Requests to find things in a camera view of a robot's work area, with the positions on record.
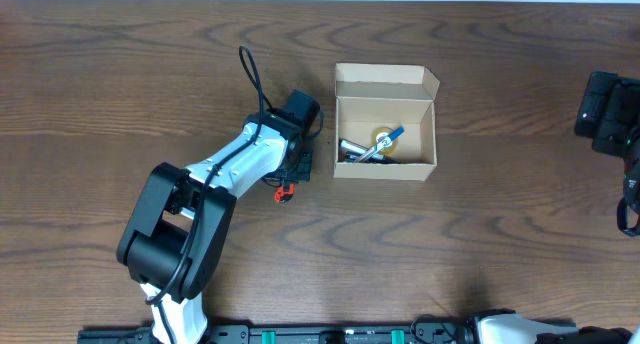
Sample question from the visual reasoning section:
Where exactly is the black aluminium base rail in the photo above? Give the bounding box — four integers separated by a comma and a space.
77, 315, 578, 344

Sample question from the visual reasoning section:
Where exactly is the yellow tape roll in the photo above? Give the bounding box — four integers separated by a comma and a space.
372, 126, 404, 155

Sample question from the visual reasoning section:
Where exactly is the cardboard box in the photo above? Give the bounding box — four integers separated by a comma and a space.
334, 63, 440, 181

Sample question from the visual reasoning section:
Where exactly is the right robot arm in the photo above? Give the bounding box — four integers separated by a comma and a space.
455, 71, 639, 344

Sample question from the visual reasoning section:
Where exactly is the red black stapler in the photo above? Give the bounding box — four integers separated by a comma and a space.
345, 152, 381, 163

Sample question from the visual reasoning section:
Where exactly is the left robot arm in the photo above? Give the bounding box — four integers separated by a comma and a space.
116, 90, 322, 343

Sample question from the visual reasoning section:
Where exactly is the black whiteboard marker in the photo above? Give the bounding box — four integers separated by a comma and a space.
339, 139, 398, 164

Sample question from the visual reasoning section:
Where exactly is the red utility knife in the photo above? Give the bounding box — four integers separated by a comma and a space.
274, 183, 295, 203

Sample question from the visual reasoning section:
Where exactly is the blue whiteboard marker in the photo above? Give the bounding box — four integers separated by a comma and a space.
355, 126, 405, 163

